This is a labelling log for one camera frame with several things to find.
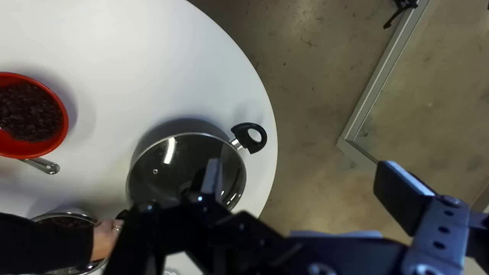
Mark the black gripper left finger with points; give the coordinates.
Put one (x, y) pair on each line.
(210, 177)

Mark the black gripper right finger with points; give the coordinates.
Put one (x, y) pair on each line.
(402, 196)

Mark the glass pot lid black knob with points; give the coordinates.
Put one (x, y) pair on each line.
(173, 173)

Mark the red bowl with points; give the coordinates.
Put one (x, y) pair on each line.
(58, 137)

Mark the black cooking pot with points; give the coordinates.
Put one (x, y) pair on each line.
(153, 147)

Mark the stainless steel bowl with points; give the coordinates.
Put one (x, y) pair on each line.
(66, 217)

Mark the person's hand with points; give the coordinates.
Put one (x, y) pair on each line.
(106, 237)

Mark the large metal spoon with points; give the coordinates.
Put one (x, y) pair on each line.
(43, 163)

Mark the dark beans pile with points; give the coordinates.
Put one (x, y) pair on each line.
(28, 112)

